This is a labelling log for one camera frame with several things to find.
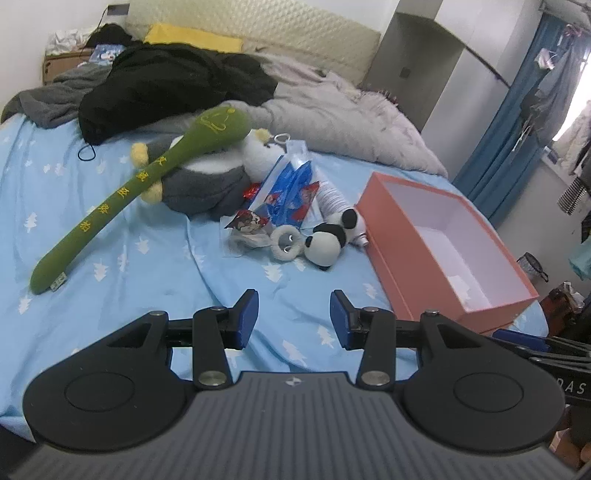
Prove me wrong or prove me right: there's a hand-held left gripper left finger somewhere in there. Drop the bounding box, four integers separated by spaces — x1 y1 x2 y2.
107 289 259 391

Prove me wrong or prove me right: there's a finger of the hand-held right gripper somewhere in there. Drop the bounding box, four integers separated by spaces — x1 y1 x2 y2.
492 329 591 369

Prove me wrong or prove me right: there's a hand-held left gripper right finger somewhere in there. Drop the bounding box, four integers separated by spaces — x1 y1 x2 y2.
329 290 484 389

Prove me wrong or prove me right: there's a pink cardboard box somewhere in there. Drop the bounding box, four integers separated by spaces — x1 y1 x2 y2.
355 172 540 336

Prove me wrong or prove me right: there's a blue plastic packet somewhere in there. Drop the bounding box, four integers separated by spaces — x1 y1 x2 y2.
272 159 321 229

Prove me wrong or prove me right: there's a red container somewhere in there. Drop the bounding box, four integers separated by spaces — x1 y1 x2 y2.
539 281 583 339

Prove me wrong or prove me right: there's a white trash bin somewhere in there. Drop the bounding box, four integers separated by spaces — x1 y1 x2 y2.
517 252 550 283

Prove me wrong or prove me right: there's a panda plush toy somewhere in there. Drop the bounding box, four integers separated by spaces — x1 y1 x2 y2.
302 209 362 271

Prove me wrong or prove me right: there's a clear cartoon print packet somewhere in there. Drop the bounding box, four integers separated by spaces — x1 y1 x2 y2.
223 209 273 259

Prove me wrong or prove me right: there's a teal hanging garment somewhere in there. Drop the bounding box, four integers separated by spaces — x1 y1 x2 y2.
570 240 591 278

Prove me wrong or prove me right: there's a white spray bottle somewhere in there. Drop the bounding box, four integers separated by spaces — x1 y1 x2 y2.
318 178 370 250

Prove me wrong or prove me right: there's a blue printed bedsheet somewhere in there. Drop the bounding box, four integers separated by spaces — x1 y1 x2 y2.
0 113 548 419

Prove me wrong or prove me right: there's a grey penguin plush toy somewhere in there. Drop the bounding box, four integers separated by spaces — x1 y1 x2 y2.
130 128 283 221

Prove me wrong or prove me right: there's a light blue tissue pack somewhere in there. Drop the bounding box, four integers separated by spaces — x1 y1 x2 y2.
259 154 291 206

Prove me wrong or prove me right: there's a striped hanging garment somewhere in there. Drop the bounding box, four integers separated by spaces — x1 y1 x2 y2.
556 178 588 214

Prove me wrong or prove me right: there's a green plush stick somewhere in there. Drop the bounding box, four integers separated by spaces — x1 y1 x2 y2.
30 105 252 295

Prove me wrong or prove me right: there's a grey duvet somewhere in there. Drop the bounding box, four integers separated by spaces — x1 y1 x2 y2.
240 65 448 179

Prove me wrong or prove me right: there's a blue curtain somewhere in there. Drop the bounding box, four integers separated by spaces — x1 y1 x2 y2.
452 11 573 227

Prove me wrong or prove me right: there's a white hanging jacket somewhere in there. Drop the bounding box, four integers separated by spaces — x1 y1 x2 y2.
556 111 591 168

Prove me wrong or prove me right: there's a grey hanging shirt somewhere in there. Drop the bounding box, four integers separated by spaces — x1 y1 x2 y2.
521 46 587 145

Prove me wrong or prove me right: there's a black jacket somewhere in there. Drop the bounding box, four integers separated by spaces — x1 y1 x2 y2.
78 44 278 162

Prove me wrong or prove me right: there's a white wardrobe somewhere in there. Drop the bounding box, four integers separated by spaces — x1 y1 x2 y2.
360 0 546 134

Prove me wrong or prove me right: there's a yellow pillow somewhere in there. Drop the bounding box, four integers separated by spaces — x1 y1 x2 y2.
143 23 245 54

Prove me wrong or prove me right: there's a beige padded headboard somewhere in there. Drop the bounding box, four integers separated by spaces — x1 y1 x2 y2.
124 0 382 86

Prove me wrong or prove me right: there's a dark grey blanket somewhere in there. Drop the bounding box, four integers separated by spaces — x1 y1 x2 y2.
0 65 112 129

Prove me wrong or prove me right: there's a blue printed bag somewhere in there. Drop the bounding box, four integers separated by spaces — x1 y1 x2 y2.
90 44 125 64

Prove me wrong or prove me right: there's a white crumpled cloth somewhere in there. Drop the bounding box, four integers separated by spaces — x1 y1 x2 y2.
46 28 96 57

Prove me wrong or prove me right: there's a white fluffy ring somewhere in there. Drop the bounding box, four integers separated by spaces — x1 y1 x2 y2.
269 225 305 263

